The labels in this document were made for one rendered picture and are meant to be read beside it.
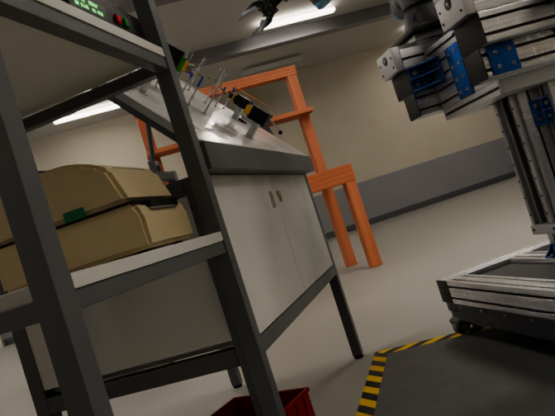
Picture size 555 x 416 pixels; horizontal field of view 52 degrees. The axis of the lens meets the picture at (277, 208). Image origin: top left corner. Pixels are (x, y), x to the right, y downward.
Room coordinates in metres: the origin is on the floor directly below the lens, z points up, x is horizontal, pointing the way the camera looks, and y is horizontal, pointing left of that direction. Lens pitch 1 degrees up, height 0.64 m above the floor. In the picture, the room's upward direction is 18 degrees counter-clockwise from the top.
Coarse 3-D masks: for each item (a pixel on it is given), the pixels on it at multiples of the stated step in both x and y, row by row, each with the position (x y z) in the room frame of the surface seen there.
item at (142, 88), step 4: (168, 44) 1.42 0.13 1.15; (172, 48) 1.43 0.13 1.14; (176, 48) 1.43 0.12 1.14; (172, 52) 1.43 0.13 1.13; (176, 52) 1.44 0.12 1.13; (180, 52) 1.44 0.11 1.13; (172, 56) 1.44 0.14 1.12; (176, 56) 1.44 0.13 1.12; (180, 56) 1.45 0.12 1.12; (176, 60) 1.45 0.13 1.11; (180, 60) 1.46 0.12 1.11; (176, 64) 1.45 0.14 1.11; (176, 68) 1.46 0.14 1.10; (144, 84) 1.46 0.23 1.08; (148, 84) 1.46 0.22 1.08; (136, 88) 1.47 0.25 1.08; (140, 88) 1.46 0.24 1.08; (144, 88) 1.46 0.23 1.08; (140, 92) 1.45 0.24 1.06; (144, 92) 1.46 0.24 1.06
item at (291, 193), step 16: (272, 176) 1.88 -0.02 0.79; (288, 176) 2.10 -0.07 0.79; (304, 176) 2.37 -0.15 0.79; (288, 192) 2.03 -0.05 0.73; (304, 192) 2.27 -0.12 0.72; (288, 208) 1.96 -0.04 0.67; (304, 208) 2.19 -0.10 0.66; (288, 224) 1.90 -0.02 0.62; (304, 224) 2.11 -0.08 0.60; (304, 240) 2.03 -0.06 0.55; (320, 240) 2.29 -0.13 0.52; (304, 256) 1.96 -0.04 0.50; (320, 256) 2.20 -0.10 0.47; (304, 272) 1.90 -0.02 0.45; (320, 272) 2.12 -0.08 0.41; (304, 288) 1.84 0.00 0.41
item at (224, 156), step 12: (204, 144) 1.26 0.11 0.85; (216, 144) 1.33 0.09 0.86; (228, 144) 1.42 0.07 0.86; (204, 156) 1.26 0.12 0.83; (216, 156) 1.31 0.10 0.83; (228, 156) 1.39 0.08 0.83; (240, 156) 1.48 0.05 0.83; (252, 156) 1.58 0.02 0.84; (264, 156) 1.71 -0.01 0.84; (276, 156) 1.84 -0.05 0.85; (288, 156) 2.01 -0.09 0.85; (300, 156) 2.20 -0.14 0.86; (216, 168) 1.30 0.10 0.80; (228, 168) 1.37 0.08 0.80; (240, 168) 1.46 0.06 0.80; (252, 168) 1.55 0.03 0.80; (264, 168) 1.67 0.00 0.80; (276, 168) 1.79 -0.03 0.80; (288, 168) 1.96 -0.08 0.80; (300, 168) 2.13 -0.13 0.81; (312, 168) 2.37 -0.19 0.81
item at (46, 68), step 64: (0, 0) 0.71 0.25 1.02; (0, 64) 0.67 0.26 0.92; (64, 64) 1.05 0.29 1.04; (128, 64) 1.15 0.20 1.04; (0, 128) 0.65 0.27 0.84; (192, 128) 1.20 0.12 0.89; (0, 192) 0.66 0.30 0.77; (192, 256) 1.02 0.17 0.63; (0, 320) 0.67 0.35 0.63; (64, 320) 0.65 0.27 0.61; (64, 384) 0.65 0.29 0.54; (256, 384) 1.19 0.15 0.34
